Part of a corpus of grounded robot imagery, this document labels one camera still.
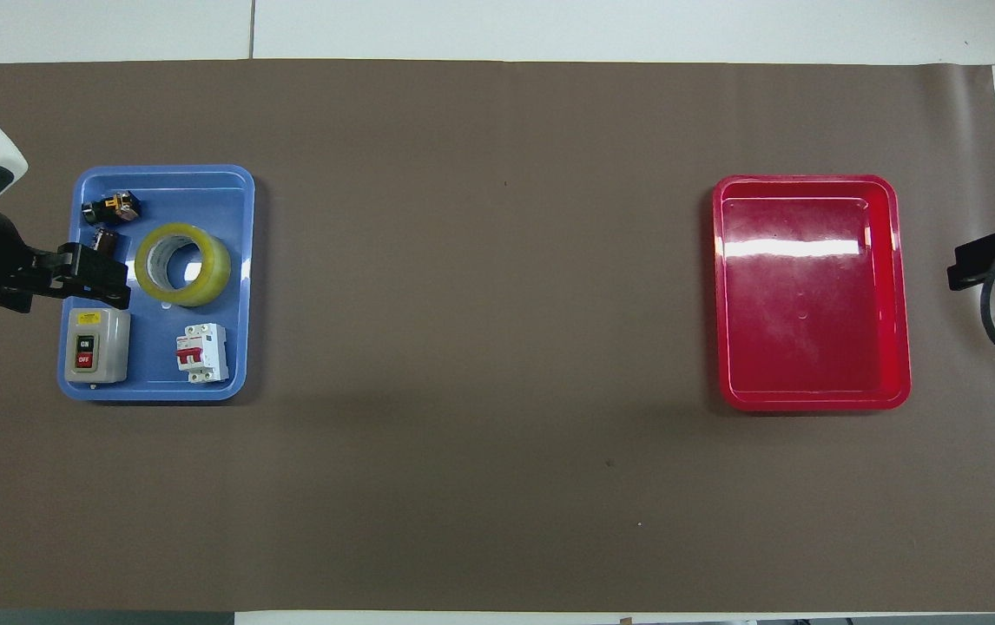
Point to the small black push-button switch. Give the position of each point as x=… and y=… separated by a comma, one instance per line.
x=112, y=207

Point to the grey on-off switch box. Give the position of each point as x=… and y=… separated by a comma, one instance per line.
x=111, y=347

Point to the white red circuit breaker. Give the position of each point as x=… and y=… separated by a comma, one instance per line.
x=213, y=347

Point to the small brown black switch part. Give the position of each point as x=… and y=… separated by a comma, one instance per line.
x=107, y=238

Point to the red plastic tray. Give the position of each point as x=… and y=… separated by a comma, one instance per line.
x=810, y=330

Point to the blue plastic tray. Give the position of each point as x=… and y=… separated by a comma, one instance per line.
x=159, y=356

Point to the yellowish clear tape roll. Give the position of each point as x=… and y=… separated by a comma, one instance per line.
x=218, y=271

